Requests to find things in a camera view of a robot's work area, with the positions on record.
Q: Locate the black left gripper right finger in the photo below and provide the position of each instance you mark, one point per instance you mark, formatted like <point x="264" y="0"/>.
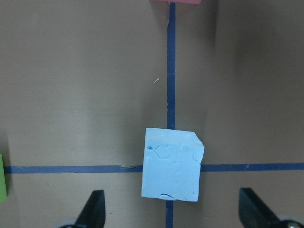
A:
<point x="254" y="213"/>

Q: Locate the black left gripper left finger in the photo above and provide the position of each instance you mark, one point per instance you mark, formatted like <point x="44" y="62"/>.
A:
<point x="93" y="213"/>

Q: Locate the light blue foam block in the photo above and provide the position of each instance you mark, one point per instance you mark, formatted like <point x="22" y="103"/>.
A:
<point x="171" y="165"/>

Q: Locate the green foam block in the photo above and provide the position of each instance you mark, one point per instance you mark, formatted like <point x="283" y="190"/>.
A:
<point x="3" y="190"/>

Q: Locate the brown paper table mat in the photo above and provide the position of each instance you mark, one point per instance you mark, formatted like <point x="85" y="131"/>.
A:
<point x="81" y="80"/>

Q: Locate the pink far left foam block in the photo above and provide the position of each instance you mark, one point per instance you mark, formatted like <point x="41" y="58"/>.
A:
<point x="194" y="2"/>

